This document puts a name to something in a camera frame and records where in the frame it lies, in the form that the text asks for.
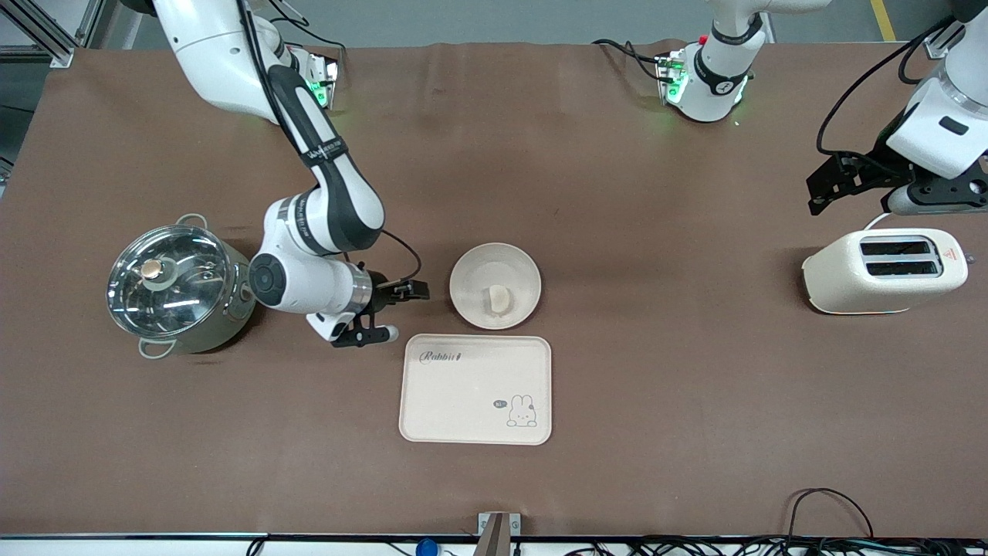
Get round cream plate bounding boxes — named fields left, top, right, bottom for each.
left=449, top=242, right=542, bottom=331

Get long black left arm cable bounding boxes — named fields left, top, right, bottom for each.
left=817, top=19, right=958, bottom=159

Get tangled black cables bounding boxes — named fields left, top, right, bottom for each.
left=563, top=536, right=988, bottom=556

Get brown table cover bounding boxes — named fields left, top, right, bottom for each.
left=0, top=40, right=988, bottom=539

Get thin black looped cable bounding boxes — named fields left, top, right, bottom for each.
left=786, top=487, right=877, bottom=541

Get black arm base cable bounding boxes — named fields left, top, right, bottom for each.
left=266, top=0, right=346, bottom=55
left=593, top=39, right=666, bottom=80

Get arm base connector plate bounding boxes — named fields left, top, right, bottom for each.
left=307, top=50, right=340, bottom=110
left=655, top=50, right=689, bottom=107

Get cream rabbit print tray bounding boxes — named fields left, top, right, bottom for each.
left=398, top=334, right=553, bottom=446

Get steel electric cooking pot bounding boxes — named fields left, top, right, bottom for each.
left=107, top=214, right=258, bottom=360

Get aluminium frame profile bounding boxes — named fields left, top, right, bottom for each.
left=0, top=0, right=105, bottom=68
left=922, top=19, right=967, bottom=59

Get grey metal camera mount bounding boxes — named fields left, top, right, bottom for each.
left=478, top=511, right=521, bottom=556

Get cream two-slot toaster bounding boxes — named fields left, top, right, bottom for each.
left=801, top=228, right=976, bottom=315

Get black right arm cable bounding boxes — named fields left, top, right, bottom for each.
left=235, top=0, right=424, bottom=288

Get short black cable loop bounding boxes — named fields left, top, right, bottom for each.
left=897, top=35, right=939, bottom=86

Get glass pot lid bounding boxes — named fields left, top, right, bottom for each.
left=107, top=224, right=232, bottom=338

